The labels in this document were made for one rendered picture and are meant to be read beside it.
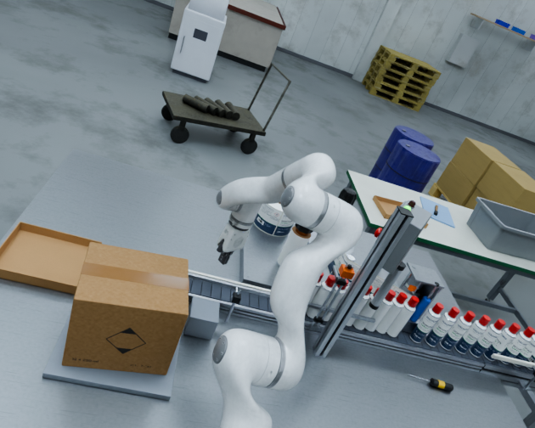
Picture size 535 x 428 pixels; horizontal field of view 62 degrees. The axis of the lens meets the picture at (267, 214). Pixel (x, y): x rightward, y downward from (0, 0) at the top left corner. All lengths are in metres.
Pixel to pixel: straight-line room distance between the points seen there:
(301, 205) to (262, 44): 7.70
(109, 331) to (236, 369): 0.43
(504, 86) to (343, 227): 12.18
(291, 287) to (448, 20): 11.24
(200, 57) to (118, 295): 5.74
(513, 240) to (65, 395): 2.97
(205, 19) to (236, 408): 6.01
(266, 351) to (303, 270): 0.21
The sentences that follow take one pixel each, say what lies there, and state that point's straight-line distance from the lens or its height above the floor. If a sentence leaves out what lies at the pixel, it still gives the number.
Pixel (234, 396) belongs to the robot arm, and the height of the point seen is 1.18.
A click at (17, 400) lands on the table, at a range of 1.43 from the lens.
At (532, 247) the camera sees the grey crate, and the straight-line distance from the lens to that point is 3.71.
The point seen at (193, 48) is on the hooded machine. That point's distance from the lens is 6.79.
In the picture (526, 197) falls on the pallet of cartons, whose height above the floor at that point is 0.80.
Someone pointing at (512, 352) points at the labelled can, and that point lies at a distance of 2.29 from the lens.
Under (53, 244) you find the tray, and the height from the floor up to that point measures 0.83.
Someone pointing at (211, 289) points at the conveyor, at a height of 0.88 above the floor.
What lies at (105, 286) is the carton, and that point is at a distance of 1.30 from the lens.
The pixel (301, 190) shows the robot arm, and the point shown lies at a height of 1.59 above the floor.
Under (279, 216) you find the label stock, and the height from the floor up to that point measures 1.00.
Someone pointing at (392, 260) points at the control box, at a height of 1.33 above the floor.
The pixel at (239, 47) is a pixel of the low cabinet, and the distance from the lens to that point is 8.66.
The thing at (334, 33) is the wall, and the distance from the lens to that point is 11.36.
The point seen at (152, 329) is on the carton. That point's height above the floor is 1.04.
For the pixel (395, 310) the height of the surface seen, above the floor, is 1.02.
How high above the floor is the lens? 2.02
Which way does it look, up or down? 30 degrees down
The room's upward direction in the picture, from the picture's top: 23 degrees clockwise
